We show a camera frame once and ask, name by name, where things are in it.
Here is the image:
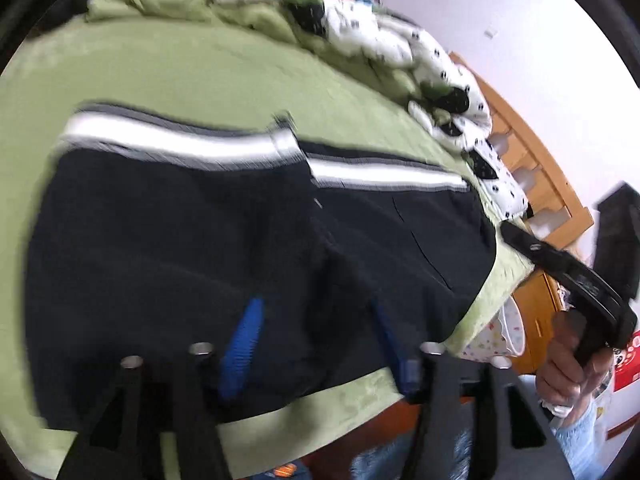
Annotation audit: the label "black flat panel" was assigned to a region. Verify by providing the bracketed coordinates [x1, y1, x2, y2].
[592, 182, 640, 301]

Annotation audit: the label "person's right hand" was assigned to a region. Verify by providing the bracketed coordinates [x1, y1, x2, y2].
[537, 312, 613, 408]

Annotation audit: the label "blue and orange item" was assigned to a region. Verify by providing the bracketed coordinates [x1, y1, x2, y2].
[257, 460, 308, 480]

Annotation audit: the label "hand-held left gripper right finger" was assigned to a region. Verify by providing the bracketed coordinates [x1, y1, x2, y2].
[370, 300, 576, 480]

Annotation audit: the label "white floral quilt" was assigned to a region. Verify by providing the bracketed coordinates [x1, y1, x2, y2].
[127, 0, 531, 221]

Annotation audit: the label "black pants with striped waistband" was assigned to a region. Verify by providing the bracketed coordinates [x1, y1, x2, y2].
[22, 102, 498, 431]

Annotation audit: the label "green bed blanket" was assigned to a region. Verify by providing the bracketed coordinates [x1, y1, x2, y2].
[0, 0, 536, 480]

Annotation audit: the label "red printed paper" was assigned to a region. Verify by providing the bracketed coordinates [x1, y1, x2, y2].
[614, 330, 640, 392]

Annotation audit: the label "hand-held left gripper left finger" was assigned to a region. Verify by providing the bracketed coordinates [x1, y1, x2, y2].
[56, 297, 266, 480]

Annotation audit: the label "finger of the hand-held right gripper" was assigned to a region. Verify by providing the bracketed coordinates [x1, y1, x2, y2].
[500, 221, 553, 273]

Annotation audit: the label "star print trash bin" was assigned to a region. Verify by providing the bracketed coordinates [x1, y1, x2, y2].
[457, 300, 526, 368]

